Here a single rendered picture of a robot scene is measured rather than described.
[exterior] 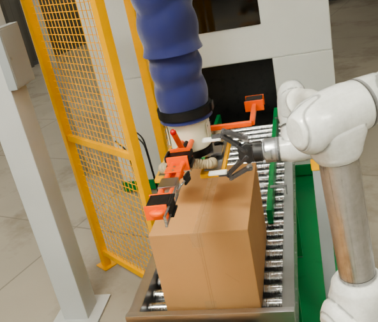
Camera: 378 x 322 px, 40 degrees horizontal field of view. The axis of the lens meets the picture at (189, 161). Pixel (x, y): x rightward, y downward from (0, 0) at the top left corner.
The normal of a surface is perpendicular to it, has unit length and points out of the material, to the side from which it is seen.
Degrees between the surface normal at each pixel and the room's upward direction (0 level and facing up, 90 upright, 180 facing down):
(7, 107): 90
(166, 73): 72
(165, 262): 90
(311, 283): 0
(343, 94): 33
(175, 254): 90
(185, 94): 76
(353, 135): 94
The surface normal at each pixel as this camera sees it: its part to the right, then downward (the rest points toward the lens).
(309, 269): -0.19, -0.90
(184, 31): 0.59, 0.37
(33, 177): -0.17, 0.42
